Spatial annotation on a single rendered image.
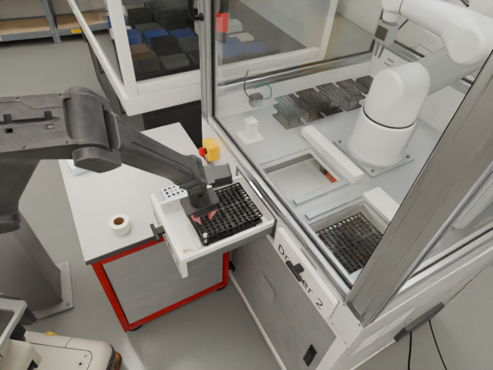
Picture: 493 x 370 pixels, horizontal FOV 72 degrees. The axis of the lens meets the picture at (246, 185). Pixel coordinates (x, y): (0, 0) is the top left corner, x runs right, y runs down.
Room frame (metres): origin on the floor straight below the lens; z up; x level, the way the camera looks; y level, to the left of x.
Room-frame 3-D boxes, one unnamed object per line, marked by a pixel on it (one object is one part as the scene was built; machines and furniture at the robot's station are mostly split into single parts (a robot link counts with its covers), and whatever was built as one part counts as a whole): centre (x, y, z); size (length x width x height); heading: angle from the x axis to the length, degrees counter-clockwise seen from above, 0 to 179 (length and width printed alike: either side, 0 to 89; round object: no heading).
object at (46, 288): (0.80, 1.06, 0.38); 0.30 x 0.30 x 0.76; 28
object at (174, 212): (0.76, 0.07, 0.86); 0.40 x 0.26 x 0.06; 123
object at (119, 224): (0.74, 0.45, 0.78); 0.07 x 0.07 x 0.04
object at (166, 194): (0.92, 0.27, 0.78); 0.12 x 0.08 x 0.04; 127
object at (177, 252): (0.65, 0.24, 0.87); 0.29 x 0.02 x 0.11; 33
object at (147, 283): (1.00, 0.45, 0.38); 0.62 x 0.58 x 0.76; 33
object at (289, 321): (1.04, -0.46, 0.40); 1.03 x 0.95 x 0.80; 33
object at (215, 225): (0.76, 0.07, 0.87); 0.22 x 0.18 x 0.06; 123
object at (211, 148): (1.09, 0.17, 0.88); 0.07 x 0.05 x 0.07; 33
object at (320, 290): (0.56, -0.20, 0.87); 0.29 x 0.02 x 0.11; 33
